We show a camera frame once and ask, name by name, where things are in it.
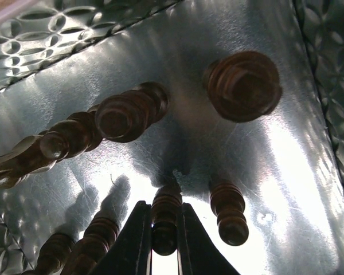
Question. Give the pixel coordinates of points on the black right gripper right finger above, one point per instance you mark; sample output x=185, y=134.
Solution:
x=197, y=253

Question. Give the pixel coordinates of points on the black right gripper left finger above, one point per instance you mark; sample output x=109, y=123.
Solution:
x=131, y=253

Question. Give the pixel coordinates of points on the dark pawn piece in tin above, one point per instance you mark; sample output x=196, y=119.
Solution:
x=228, y=205

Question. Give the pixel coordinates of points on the dark bishop piece in tin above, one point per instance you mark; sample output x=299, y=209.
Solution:
x=123, y=118

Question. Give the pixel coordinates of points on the dark knight piece in tin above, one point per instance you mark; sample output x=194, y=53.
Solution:
x=24, y=159

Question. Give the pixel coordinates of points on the dark rook piece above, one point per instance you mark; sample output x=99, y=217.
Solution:
x=243, y=87

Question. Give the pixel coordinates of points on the silver metal tin tray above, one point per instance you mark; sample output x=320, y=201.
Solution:
x=61, y=57

